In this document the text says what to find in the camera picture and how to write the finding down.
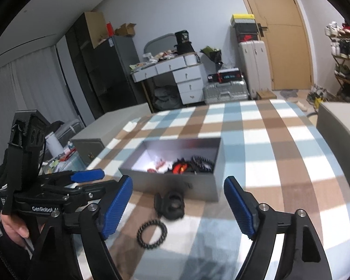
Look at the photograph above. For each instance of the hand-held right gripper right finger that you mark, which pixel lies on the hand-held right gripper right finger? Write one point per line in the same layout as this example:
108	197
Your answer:
239	210

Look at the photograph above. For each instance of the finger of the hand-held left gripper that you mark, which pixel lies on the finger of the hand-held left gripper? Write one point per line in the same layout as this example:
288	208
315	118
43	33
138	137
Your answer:
87	175
90	192

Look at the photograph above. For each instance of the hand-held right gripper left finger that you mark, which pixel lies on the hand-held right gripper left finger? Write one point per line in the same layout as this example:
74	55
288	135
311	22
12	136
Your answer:
116	210

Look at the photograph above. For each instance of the black hair claw clip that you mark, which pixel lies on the black hair claw clip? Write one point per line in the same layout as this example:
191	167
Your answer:
170	205

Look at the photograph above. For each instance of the small red white hair clip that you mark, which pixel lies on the small red white hair clip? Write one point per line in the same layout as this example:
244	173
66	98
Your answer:
159	164

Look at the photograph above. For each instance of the grey storage box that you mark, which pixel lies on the grey storage box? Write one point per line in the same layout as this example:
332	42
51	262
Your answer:
175	186

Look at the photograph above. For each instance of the red round hair ornament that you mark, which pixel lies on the red round hair ornament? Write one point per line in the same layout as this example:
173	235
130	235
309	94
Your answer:
180	168

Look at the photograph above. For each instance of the person's left hand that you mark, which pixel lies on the person's left hand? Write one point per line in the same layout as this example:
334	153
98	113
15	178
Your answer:
14	227

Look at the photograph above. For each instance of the white bottle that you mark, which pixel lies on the white bottle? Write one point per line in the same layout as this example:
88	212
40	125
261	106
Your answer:
54	145

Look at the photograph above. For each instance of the dark cloth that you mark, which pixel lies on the dark cloth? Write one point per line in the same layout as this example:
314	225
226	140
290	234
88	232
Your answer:
57	126

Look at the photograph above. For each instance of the checked blanket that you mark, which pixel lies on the checked blanket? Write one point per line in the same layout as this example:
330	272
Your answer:
265	151

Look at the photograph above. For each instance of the white curtain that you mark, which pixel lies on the white curtain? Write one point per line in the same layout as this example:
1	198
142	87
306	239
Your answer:
26	87

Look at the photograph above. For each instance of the dark wardrobe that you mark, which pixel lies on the dark wardrobe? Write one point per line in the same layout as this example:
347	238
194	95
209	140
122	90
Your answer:
78	73

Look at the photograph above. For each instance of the dark bag under desk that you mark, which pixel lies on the dark bag under desk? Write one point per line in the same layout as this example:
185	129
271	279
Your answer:
166	99

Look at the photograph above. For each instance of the grey refrigerator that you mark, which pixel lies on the grey refrigerator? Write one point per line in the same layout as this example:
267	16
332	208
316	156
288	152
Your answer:
119	67

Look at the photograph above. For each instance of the small cardboard box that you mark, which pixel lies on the small cardboard box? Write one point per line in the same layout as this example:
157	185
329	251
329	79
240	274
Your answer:
267	94

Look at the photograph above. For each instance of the silver suitcase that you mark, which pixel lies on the silver suitcase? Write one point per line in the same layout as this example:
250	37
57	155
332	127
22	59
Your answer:
224	92

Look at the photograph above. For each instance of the desk clutter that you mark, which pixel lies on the desk clutter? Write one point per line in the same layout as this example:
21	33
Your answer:
151	59

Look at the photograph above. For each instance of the grey bed board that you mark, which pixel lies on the grey bed board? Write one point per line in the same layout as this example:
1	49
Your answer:
341	122

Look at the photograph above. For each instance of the black device with display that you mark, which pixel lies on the black device with display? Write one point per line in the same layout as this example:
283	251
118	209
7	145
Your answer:
226	75

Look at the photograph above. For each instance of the pile of shoes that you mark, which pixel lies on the pile of shoes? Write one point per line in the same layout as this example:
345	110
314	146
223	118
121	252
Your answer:
316	96

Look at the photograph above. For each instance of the white desk with drawers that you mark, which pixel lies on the white desk with drawers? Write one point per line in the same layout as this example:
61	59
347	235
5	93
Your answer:
188	77

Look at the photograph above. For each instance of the white suitcase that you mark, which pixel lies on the white suitcase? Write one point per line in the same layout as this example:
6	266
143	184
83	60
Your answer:
255	70

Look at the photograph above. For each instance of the flat cardboard box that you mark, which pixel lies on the flat cardboard box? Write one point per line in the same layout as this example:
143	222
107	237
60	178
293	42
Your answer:
96	29

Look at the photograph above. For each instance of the arched mirror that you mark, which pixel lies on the arched mirror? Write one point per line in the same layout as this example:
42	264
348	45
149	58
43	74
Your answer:
156	43

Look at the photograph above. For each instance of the open cardboard box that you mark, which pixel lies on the open cardboard box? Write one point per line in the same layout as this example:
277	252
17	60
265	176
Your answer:
124	30

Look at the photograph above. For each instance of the dark wrapped bouquet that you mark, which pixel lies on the dark wrapped bouquet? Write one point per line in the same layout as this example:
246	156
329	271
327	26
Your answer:
213	54

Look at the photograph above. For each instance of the black bag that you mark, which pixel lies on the black bag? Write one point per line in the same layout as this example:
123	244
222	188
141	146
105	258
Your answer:
184	43

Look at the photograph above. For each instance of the wooden door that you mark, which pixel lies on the wooden door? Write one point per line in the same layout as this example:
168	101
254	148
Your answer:
285	49

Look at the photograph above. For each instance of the black shoe box red logo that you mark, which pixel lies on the black shoe box red logo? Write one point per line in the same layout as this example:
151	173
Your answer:
248	38

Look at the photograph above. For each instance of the dark grey shoe box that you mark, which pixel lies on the dark grey shoe box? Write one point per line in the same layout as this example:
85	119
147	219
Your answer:
245	28

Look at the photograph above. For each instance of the shoe rack with shoes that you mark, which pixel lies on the shoe rack with shoes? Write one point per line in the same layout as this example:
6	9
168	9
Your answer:
345	55

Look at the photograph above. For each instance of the yellow lid shoe box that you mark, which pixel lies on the yellow lid shoe box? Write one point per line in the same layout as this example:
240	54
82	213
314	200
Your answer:
242	19

